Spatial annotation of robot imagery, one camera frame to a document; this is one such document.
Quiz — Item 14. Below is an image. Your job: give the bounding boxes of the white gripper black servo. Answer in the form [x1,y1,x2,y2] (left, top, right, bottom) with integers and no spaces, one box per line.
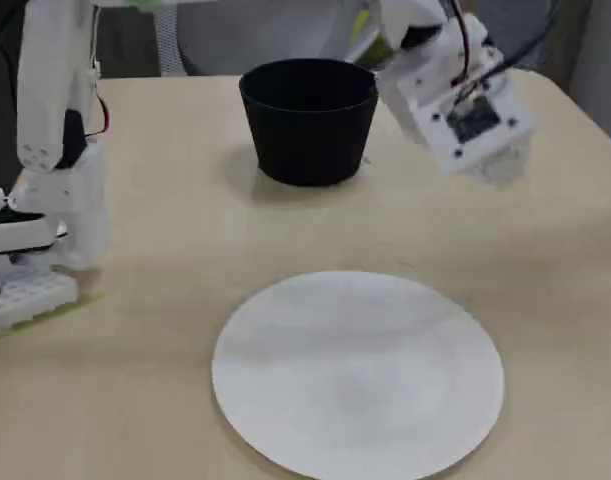
[379,17,535,189]

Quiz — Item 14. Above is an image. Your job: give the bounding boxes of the black pot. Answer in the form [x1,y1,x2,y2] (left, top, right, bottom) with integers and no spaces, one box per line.
[238,58,381,187]

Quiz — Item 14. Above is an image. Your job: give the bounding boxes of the white round plate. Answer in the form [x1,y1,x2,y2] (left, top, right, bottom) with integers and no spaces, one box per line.
[211,270,506,480]

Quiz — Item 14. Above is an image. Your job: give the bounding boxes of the white chair green cushion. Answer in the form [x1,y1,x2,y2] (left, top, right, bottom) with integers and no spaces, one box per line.
[152,0,394,79]

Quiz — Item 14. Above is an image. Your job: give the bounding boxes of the yellow-green base sheet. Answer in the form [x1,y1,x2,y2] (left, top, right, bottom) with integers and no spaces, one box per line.
[0,291,106,344]

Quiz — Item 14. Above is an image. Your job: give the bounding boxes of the white wrist camera board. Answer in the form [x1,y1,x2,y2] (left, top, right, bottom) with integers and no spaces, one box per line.
[415,74,539,176]

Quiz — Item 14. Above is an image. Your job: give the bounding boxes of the thick black camera cable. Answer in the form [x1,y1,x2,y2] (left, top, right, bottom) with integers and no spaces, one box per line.
[452,0,564,101]

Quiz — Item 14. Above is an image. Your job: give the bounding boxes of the red white servo wire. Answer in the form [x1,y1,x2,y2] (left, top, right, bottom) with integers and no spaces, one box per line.
[447,0,479,84]
[87,59,111,136]

